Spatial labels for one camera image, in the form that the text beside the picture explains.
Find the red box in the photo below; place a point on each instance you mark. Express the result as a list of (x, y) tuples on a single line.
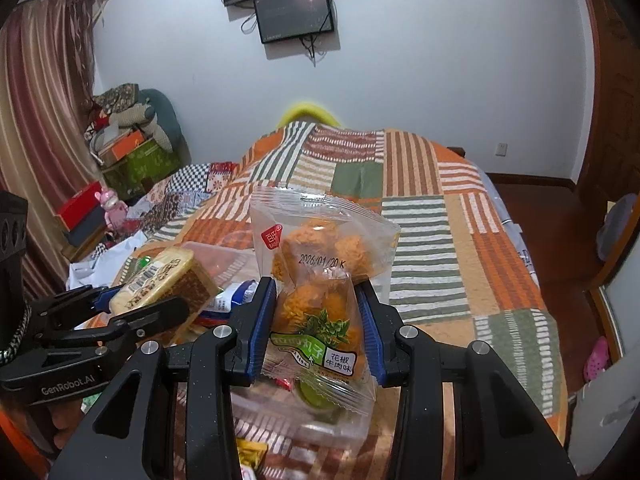
[(77, 205)]

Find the pink plush toy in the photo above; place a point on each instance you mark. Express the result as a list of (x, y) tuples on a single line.
[(115, 210)]

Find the striped patchwork blanket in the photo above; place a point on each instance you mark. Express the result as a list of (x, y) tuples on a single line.
[(425, 260)]

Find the grey cloth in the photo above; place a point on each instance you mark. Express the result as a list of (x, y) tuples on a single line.
[(615, 225)]

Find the floral patterned cloth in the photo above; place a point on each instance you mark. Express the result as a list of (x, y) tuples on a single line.
[(117, 96)]

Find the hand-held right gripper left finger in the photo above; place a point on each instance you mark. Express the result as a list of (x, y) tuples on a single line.
[(263, 320)]

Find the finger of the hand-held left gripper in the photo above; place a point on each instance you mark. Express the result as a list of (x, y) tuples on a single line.
[(150, 317), (107, 299)]

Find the pink slipper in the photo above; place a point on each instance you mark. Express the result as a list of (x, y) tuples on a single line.
[(597, 360)]

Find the yellow cake packet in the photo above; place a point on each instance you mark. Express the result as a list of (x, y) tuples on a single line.
[(165, 275)]

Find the clear orange ball snack packet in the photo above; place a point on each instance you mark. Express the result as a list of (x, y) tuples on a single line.
[(320, 255)]

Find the checkered patchwork cloth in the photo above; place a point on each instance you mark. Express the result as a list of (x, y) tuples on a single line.
[(190, 175)]

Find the white wall outlet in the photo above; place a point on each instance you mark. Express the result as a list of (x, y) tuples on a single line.
[(501, 149)]

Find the yellow plastic chair back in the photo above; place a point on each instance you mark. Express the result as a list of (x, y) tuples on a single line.
[(310, 112)]

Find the blue white snack packet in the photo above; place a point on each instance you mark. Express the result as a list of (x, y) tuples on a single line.
[(227, 302)]

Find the dark box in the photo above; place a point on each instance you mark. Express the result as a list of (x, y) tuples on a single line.
[(87, 232)]

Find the orange cloth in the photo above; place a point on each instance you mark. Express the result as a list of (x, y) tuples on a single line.
[(20, 445)]

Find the orange cardboard box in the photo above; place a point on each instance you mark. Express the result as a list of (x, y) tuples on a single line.
[(125, 147)]

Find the grey-green cushion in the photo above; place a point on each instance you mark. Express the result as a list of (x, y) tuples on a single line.
[(167, 115)]

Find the clear plastic storage box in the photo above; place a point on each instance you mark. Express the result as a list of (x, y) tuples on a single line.
[(320, 430)]

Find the small black wall monitor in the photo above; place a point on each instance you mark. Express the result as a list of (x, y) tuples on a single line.
[(292, 12)]

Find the green cardboard box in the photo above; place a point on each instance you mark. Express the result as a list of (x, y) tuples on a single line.
[(145, 170)]

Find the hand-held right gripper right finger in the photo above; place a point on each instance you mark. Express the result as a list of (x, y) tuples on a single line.
[(369, 325)]

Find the white door with stickers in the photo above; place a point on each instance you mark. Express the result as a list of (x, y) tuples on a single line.
[(610, 410)]

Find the white cloth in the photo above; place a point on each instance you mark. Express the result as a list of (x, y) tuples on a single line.
[(100, 260)]

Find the red patterned pouch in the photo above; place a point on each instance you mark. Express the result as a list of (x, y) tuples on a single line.
[(221, 176)]

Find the striped brown curtain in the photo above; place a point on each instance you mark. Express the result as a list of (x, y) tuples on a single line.
[(40, 110)]

